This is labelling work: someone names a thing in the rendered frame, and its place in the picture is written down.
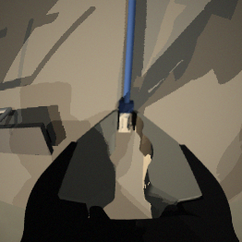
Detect blue network cable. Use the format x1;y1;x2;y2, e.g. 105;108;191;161
123;0;136;103

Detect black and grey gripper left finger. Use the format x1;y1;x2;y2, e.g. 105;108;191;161
20;109;120;242

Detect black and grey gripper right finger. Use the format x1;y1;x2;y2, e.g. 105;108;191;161
132;110;239;242

